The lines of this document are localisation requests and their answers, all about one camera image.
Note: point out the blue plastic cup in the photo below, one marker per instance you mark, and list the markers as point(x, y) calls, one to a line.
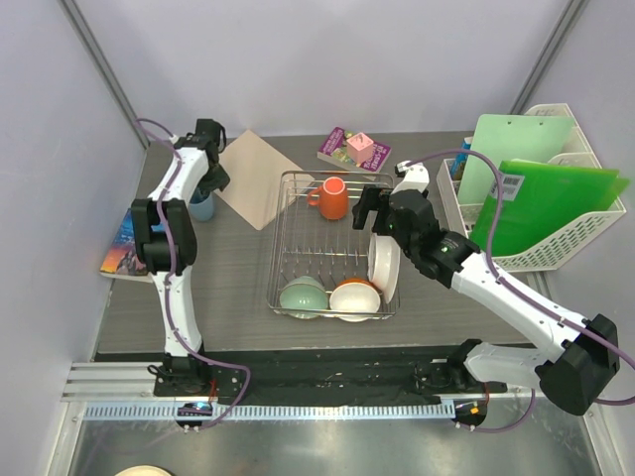
point(202, 205)

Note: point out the white slotted cable duct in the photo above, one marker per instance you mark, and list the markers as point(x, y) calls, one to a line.
point(195, 411)

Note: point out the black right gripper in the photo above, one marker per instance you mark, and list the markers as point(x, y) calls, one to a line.
point(369, 201)

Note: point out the blue Jane Eyre book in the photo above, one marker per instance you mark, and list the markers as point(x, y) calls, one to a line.
point(121, 261)

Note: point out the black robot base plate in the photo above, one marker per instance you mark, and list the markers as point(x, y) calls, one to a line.
point(353, 377)

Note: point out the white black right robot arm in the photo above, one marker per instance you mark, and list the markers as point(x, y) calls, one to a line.
point(573, 359)

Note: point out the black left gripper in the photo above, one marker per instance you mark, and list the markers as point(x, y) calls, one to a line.
point(220, 181)

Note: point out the cream round plate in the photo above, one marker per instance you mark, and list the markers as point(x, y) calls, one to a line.
point(143, 470)

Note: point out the blue white carton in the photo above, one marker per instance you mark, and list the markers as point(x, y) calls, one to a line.
point(458, 164)

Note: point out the bright green plastic folder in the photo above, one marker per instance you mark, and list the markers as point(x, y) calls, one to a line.
point(540, 199)

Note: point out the orange white ceramic bowl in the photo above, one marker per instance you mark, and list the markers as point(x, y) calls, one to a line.
point(354, 300)

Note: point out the metal wire dish rack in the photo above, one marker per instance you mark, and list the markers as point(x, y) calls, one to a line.
point(328, 251)

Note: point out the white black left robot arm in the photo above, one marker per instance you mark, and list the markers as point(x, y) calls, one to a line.
point(165, 243)

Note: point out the green ceramic bowl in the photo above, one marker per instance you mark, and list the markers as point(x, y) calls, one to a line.
point(303, 298)

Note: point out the purple paperback book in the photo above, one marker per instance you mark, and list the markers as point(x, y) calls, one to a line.
point(333, 151)

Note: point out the pink cube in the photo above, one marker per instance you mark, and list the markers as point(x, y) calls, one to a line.
point(360, 148)

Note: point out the white plastic file organizer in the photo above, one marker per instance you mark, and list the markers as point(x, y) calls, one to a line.
point(556, 249)

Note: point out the light green clipboard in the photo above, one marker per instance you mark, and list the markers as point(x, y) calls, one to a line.
point(507, 137)

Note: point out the orange ceramic mug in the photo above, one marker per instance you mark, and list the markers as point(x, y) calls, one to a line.
point(331, 198)

